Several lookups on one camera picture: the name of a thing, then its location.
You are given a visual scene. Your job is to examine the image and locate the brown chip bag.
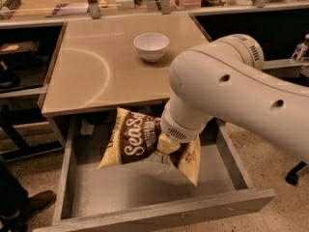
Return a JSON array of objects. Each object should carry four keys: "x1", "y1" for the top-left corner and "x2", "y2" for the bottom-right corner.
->
[{"x1": 98, "y1": 107, "x2": 201, "y2": 185}]

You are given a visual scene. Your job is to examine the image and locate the purple white paper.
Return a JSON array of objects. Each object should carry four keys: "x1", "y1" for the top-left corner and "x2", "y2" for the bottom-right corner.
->
[{"x1": 52, "y1": 3, "x2": 89, "y2": 16}]

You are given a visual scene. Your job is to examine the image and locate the open grey wooden drawer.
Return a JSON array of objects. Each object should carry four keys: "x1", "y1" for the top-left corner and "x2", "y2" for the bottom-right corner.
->
[{"x1": 35, "y1": 113, "x2": 275, "y2": 232}]

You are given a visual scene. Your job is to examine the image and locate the clear plastic bottle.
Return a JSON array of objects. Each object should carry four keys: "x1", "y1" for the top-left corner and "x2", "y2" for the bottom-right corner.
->
[{"x1": 291, "y1": 34, "x2": 309, "y2": 61}]

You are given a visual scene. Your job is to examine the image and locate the coiled wire soldering stand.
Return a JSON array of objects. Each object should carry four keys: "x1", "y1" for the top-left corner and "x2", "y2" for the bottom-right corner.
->
[{"x1": 0, "y1": 0, "x2": 21, "y2": 20}]

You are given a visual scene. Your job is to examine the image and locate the beige counter cabinet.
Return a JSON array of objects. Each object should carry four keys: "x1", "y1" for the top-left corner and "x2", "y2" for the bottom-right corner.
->
[{"x1": 37, "y1": 13, "x2": 245, "y2": 147}]

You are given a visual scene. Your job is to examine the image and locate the dark trouser leg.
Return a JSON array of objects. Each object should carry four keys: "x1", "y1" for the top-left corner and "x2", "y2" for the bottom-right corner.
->
[{"x1": 0, "y1": 156, "x2": 28, "y2": 232}]

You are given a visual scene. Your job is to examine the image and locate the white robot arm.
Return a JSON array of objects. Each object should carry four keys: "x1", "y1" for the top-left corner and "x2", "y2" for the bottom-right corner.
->
[{"x1": 160, "y1": 34, "x2": 309, "y2": 162}]

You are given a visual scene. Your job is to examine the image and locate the black office chair base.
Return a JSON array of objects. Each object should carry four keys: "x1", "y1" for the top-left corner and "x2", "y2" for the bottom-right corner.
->
[{"x1": 285, "y1": 161, "x2": 307, "y2": 186}]

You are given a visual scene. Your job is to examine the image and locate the white bowl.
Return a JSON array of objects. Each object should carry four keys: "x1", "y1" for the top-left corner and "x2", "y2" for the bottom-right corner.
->
[{"x1": 133, "y1": 33, "x2": 170, "y2": 62}]

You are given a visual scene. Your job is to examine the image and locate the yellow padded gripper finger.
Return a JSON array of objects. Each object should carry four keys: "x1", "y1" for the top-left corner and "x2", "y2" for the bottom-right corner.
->
[{"x1": 157, "y1": 133, "x2": 181, "y2": 155}]

